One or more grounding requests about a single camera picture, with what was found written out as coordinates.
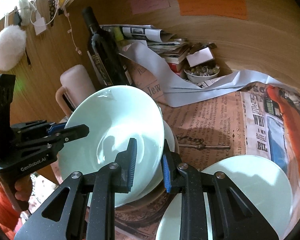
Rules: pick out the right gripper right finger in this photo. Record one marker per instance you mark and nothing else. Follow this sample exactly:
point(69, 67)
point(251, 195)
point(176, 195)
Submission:
point(211, 204)

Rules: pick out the pink sticky note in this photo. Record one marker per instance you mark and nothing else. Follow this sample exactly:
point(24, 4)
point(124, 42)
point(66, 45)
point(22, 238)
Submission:
point(144, 6)

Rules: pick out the mint green plate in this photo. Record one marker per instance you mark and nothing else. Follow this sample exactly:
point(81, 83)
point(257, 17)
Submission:
point(261, 180)

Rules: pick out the white fluffy ball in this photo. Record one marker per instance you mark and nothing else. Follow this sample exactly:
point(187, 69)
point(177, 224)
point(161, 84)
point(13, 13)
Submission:
point(12, 47)

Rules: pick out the small mint green bowl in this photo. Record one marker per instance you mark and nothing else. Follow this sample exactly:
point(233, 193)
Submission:
point(114, 115)

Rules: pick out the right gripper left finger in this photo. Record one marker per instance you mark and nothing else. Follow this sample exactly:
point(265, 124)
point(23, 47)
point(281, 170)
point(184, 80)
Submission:
point(83, 206)

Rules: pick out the left hand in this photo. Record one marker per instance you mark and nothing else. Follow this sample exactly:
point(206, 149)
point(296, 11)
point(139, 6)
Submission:
point(23, 188)

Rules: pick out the wooden shelf unit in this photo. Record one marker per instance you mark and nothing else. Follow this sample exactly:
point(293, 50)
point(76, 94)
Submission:
point(268, 41)

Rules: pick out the white small box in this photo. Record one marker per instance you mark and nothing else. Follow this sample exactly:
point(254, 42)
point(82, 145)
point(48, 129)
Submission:
point(199, 57)

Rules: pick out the pale pink bowl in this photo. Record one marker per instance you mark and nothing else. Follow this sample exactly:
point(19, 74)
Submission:
point(153, 191)

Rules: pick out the dark wine bottle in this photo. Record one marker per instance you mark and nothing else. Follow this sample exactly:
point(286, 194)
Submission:
point(105, 53)

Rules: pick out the pink mug with handle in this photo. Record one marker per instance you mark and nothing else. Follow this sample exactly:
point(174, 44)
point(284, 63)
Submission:
point(76, 86)

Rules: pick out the white hanging tag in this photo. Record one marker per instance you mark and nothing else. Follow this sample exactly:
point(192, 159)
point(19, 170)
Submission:
point(39, 26)

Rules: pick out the small bowl of trinkets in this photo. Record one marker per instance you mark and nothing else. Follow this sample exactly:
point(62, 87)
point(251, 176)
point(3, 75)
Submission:
point(201, 73)

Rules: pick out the orange sticky note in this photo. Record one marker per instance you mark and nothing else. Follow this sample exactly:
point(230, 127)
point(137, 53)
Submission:
point(225, 8)

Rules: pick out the stack of newspapers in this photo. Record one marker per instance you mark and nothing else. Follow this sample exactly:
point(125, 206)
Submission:
point(166, 45)

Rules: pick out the orange sleeve forearm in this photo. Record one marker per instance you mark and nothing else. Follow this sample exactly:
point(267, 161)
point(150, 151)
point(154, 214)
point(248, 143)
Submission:
point(9, 217)

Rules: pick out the white bowl black ovals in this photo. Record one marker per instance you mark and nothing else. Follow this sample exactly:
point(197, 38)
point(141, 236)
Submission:
point(171, 149)

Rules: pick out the printed newspaper table cover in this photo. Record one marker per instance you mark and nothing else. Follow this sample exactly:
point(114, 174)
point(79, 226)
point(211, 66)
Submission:
point(258, 120)

